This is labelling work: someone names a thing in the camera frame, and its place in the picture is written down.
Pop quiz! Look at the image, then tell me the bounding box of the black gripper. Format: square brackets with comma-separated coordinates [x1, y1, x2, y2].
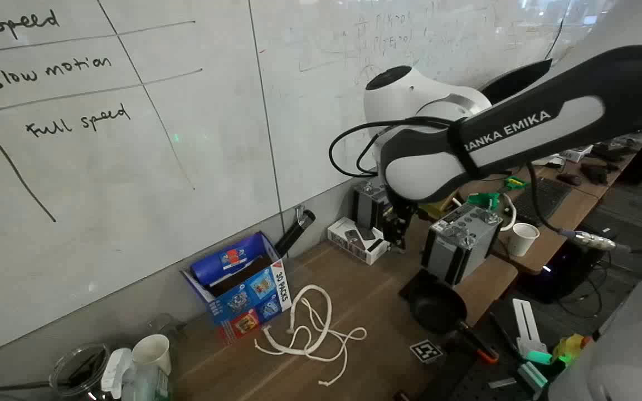
[382, 189, 415, 251]

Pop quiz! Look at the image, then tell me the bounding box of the thick white rope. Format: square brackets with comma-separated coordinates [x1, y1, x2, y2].
[252, 284, 337, 364]

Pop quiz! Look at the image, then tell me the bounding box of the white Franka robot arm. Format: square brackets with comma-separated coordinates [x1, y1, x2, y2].
[363, 45, 642, 246]

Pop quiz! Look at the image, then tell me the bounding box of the white phone box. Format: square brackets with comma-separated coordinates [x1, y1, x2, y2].
[326, 219, 390, 266]

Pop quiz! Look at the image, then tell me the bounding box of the blue snack pack box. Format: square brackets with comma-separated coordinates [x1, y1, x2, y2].
[182, 232, 292, 342]

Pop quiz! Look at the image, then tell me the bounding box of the grey Dominator battery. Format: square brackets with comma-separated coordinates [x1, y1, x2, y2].
[352, 178, 391, 229]

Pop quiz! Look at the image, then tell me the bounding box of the grey battery near pan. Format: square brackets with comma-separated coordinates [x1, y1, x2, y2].
[420, 205, 502, 286]

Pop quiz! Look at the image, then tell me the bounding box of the black frying pan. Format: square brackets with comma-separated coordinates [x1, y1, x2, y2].
[399, 270, 467, 334]

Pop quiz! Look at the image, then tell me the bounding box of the white paper cup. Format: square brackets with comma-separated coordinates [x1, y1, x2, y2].
[130, 334, 171, 375]

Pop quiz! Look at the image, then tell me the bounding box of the green spray bottle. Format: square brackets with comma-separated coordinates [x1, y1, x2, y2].
[100, 347, 171, 401]

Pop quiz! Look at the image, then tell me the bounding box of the black tube on wall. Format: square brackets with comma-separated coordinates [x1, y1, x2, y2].
[273, 209, 317, 257]

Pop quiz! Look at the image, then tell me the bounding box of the orange handled tool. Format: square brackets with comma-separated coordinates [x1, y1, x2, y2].
[457, 321, 499, 365]

